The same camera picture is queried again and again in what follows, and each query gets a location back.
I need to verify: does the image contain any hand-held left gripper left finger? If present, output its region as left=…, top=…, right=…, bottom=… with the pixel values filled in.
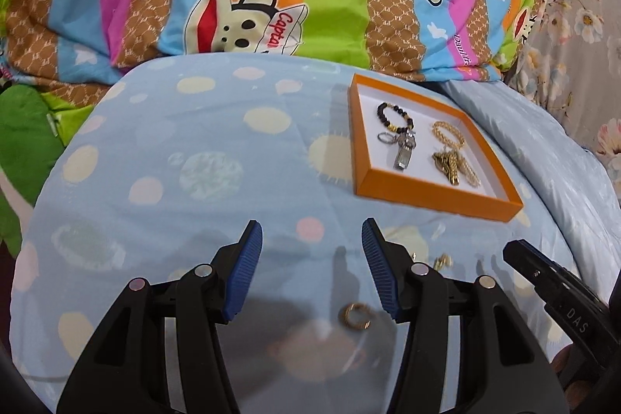
left=56, top=220, right=264, bottom=414

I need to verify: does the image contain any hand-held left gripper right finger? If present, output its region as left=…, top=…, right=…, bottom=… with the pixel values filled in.
left=360, top=217, right=568, bottom=414

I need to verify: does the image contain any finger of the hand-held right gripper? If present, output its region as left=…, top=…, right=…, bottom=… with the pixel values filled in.
left=502, top=239, right=607, bottom=313

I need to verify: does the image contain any wide gold ring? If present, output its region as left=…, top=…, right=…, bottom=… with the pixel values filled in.
left=342, top=302, right=373, bottom=331

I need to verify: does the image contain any orange cardboard box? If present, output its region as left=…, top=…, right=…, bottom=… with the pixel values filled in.
left=348, top=73, right=525, bottom=223

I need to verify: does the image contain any silver wristwatch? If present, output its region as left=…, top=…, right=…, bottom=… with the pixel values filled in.
left=390, top=128, right=420, bottom=170

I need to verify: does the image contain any black bead bracelet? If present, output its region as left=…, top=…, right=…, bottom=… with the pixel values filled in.
left=375, top=101, right=418, bottom=138

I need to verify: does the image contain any light blue dotted bedsheet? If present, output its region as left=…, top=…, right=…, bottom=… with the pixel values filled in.
left=10, top=55, right=607, bottom=414

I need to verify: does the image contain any pale blue quilt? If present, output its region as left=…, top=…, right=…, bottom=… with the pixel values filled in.
left=439, top=79, right=621, bottom=250

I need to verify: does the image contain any grey floral cloth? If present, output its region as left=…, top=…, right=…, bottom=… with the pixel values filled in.
left=505, top=0, right=621, bottom=201

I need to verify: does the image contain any green cloth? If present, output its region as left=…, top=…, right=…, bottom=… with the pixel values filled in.
left=0, top=81, right=66, bottom=260

